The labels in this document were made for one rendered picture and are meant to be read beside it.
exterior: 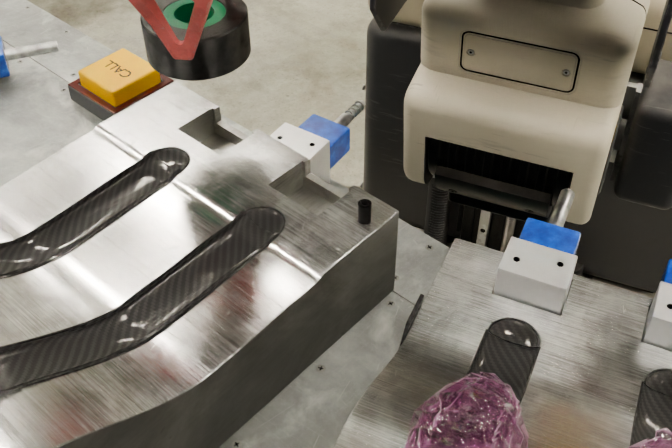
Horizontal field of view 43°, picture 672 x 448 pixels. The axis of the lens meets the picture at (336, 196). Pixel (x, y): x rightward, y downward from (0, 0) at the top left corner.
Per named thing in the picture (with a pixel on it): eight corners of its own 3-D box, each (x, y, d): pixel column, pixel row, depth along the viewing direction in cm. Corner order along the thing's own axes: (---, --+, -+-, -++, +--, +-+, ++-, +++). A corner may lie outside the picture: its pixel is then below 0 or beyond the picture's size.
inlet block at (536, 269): (533, 208, 73) (543, 160, 69) (591, 225, 71) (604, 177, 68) (488, 316, 64) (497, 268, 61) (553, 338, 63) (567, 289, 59)
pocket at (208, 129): (221, 138, 76) (217, 104, 74) (262, 163, 74) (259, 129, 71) (182, 162, 74) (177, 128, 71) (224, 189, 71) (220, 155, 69)
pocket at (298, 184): (308, 190, 71) (307, 157, 69) (356, 219, 68) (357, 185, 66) (270, 219, 69) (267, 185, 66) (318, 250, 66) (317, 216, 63)
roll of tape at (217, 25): (240, 84, 62) (236, 43, 60) (134, 78, 63) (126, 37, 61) (259, 27, 68) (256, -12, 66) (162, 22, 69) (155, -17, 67)
